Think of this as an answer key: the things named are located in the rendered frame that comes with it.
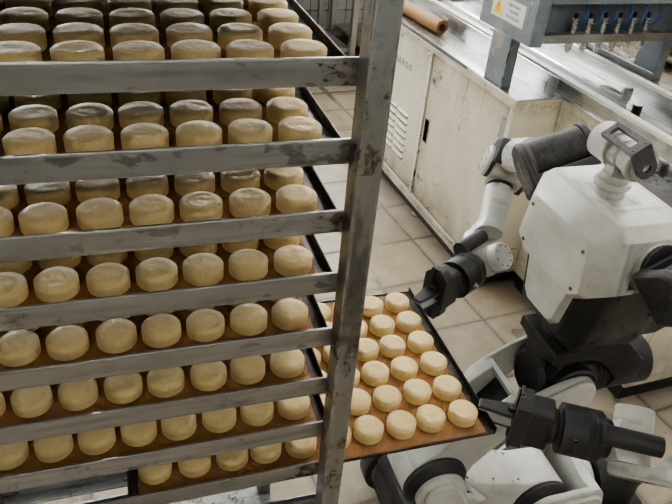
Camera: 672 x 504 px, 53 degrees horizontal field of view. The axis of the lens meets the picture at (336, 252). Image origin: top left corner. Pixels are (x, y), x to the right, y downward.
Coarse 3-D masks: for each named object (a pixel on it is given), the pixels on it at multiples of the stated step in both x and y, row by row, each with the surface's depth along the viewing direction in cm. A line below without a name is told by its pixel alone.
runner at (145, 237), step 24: (264, 216) 75; (288, 216) 76; (312, 216) 77; (336, 216) 78; (0, 240) 68; (24, 240) 68; (48, 240) 69; (72, 240) 70; (96, 240) 71; (120, 240) 72; (144, 240) 72; (168, 240) 73; (192, 240) 74; (216, 240) 75; (240, 240) 76
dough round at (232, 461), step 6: (240, 450) 104; (246, 450) 104; (216, 456) 103; (222, 456) 103; (228, 456) 103; (234, 456) 103; (240, 456) 103; (246, 456) 103; (222, 462) 102; (228, 462) 102; (234, 462) 102; (240, 462) 102; (246, 462) 104; (222, 468) 103; (228, 468) 102; (234, 468) 102; (240, 468) 103
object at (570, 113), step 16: (560, 112) 237; (576, 112) 229; (640, 112) 219; (656, 112) 230; (560, 128) 238; (592, 128) 223; (656, 336) 213; (656, 352) 218; (656, 368) 224; (624, 384) 224; (640, 384) 232; (656, 384) 236
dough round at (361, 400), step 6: (354, 390) 117; (360, 390) 117; (354, 396) 115; (360, 396) 116; (366, 396) 116; (354, 402) 114; (360, 402) 114; (366, 402) 114; (354, 408) 113; (360, 408) 114; (366, 408) 114; (354, 414) 114; (360, 414) 114
